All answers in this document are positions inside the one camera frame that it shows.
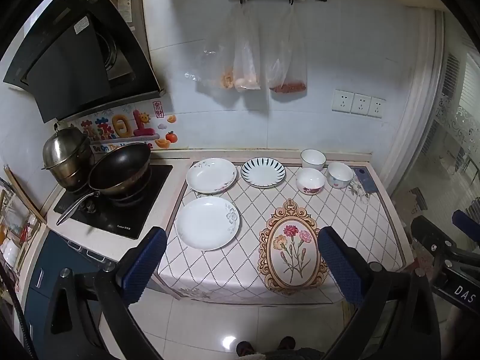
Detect white bowl blue rim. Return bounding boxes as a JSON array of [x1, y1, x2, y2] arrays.
[[325, 162, 355, 190]]

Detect wooden cutting board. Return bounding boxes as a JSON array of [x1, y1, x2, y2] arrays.
[[3, 165, 48, 226]]

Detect diamond pattern floral tablecloth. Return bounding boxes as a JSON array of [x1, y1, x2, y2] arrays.
[[157, 159, 406, 305]]

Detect white bowl red floral print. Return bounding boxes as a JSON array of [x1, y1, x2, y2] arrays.
[[296, 167, 326, 195]]

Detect dark blue smartphone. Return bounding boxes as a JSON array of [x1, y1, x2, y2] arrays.
[[354, 168, 378, 195]]

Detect colourful wall sticker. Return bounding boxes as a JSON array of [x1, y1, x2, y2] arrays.
[[69, 101, 179, 153]]

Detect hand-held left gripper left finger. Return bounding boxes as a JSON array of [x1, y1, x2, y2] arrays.
[[41, 226, 168, 360]]

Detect black cable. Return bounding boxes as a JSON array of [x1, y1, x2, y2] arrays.
[[0, 262, 39, 360]]

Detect white plate grey flower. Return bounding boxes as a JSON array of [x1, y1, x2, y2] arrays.
[[175, 196, 241, 251]]

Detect clear plastic bag red contents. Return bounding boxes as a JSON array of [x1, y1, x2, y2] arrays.
[[265, 4, 308, 95]]

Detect white wall socket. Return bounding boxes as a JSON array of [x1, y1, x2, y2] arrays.
[[351, 93, 372, 115], [368, 96, 386, 118], [332, 89, 355, 113]]

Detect white plate blue leaf stripes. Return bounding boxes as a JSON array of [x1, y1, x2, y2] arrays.
[[240, 156, 286, 188]]

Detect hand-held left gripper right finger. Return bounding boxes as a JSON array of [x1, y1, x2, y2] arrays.
[[318, 226, 443, 360]]

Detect white bowl dark rim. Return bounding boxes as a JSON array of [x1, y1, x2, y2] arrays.
[[300, 149, 327, 171]]

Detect stainless steel steamer pot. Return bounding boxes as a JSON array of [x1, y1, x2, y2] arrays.
[[41, 123, 95, 193]]

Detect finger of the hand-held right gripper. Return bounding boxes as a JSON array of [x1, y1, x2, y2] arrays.
[[410, 215, 462, 259], [452, 209, 480, 237]]

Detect black gas stove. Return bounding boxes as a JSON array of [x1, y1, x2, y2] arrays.
[[53, 163, 174, 240]]

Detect white plate branch print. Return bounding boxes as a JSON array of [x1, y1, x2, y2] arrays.
[[186, 158, 238, 194]]

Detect black range hood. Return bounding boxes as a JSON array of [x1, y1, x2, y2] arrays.
[[3, 0, 166, 124]]

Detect black wok with handle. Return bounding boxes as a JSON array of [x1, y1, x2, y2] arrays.
[[56, 142, 152, 226]]

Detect dark blue kitchen cabinet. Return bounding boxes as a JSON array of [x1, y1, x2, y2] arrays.
[[22, 230, 110, 346]]

